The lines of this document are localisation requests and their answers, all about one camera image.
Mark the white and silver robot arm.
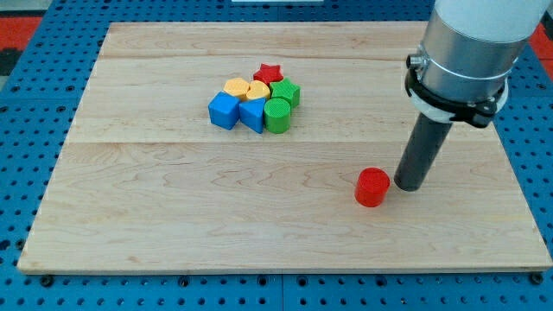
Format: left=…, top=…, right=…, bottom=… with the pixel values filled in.
left=405, top=0, right=551, bottom=128

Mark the blue triangle block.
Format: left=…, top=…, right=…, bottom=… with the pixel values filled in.
left=239, top=98, right=266, bottom=134

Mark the wooden board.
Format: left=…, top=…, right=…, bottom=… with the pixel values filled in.
left=17, top=22, right=552, bottom=276

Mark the green cylinder block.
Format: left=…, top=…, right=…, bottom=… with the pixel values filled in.
left=264, top=98, right=291, bottom=134

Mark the green star block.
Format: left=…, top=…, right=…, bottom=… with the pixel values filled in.
left=270, top=78, right=301, bottom=108

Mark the yellow heart block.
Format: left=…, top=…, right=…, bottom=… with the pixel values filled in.
left=245, top=80, right=271, bottom=100

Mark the blue cube block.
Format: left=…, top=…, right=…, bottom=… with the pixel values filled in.
left=208, top=92, right=240, bottom=130

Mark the yellow hexagon block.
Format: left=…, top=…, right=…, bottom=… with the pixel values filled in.
left=223, top=78, right=250, bottom=101

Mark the red star block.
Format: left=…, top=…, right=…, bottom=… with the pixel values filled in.
left=252, top=63, right=283, bottom=86

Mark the red cylinder block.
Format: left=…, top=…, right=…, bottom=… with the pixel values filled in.
left=354, top=168, right=391, bottom=207

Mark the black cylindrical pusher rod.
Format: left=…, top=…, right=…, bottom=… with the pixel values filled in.
left=394, top=113, right=452, bottom=192

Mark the black clamp ring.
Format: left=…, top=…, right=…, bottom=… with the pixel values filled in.
left=404, top=68, right=509, bottom=130

